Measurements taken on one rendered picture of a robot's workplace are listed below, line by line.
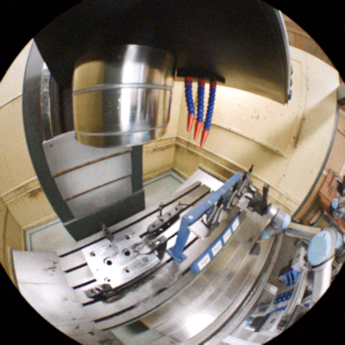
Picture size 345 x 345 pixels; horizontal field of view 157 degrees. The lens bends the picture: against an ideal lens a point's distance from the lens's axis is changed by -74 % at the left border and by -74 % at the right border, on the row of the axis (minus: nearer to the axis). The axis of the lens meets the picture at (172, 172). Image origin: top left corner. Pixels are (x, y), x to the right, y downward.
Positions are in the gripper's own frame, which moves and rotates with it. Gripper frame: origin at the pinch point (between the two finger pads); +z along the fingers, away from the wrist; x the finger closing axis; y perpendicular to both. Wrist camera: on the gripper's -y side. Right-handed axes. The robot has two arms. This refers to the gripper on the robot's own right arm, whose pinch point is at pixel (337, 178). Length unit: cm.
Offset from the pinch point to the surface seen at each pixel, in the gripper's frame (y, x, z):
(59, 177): 0, -172, -100
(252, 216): 55, -81, -13
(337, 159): -4, 102, 122
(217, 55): -31, -107, -90
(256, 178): 27, -89, 3
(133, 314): 40, -115, -117
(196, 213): 8, -113, -74
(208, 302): 59, -89, -91
